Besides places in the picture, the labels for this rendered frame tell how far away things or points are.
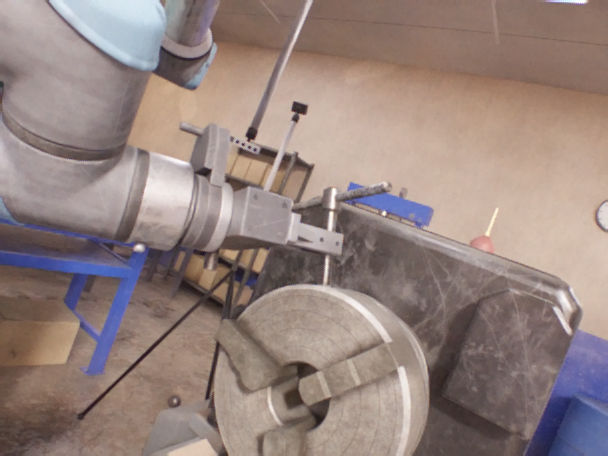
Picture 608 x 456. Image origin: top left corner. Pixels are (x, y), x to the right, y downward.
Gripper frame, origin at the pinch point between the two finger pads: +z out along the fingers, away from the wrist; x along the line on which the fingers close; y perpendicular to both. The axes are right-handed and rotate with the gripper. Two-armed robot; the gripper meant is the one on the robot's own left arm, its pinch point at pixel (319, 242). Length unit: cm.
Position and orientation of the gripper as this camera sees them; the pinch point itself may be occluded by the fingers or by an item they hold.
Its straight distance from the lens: 48.8
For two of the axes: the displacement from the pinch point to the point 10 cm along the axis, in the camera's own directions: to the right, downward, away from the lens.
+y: -1.3, 9.7, -1.9
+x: 5.8, -0.8, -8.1
